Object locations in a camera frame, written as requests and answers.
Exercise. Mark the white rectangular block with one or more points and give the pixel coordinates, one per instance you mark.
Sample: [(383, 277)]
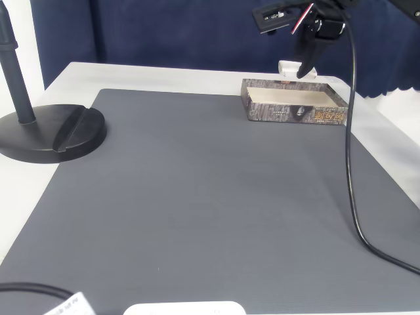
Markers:
[(287, 67)]

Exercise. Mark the patterned open cardboard box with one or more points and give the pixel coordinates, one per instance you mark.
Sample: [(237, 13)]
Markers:
[(272, 113)]

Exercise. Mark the dark blue curtain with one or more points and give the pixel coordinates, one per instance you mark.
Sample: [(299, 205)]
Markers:
[(164, 33)]

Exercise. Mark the grey rubber mat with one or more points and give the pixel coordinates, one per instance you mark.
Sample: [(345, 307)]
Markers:
[(164, 213)]

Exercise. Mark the black round stand base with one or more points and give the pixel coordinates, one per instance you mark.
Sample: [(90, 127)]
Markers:
[(39, 131)]

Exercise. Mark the white flat device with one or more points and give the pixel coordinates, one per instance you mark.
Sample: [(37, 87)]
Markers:
[(183, 308)]

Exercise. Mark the white printed label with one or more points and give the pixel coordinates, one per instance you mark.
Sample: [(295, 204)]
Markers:
[(72, 305)]

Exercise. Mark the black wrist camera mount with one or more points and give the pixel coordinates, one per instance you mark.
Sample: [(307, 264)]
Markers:
[(272, 19)]

